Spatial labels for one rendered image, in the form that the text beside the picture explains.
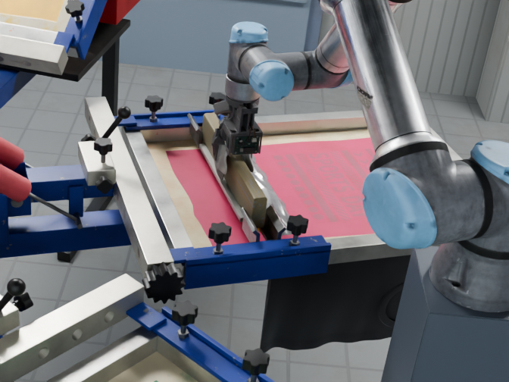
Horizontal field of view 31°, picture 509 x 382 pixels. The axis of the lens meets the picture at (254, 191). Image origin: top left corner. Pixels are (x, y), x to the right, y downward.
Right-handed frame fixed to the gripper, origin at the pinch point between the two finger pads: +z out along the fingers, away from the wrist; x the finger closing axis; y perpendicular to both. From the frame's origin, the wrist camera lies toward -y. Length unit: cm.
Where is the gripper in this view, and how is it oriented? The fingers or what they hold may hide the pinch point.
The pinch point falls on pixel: (230, 172)
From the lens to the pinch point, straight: 201.4
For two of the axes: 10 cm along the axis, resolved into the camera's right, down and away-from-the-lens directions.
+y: 3.1, 5.3, -7.9
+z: -1.1, 8.4, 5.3
